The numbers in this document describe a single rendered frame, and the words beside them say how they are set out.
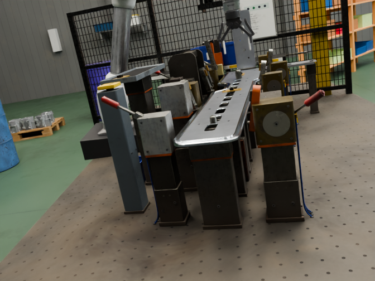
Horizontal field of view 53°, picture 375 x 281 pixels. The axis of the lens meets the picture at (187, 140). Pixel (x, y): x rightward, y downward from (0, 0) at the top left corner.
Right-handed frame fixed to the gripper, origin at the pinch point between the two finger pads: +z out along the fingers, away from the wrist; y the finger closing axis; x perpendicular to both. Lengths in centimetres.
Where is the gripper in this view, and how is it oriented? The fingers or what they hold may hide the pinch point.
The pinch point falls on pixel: (237, 49)
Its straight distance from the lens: 213.6
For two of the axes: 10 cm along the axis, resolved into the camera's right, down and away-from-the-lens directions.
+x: 2.2, -3.1, 9.3
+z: 1.7, 9.5, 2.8
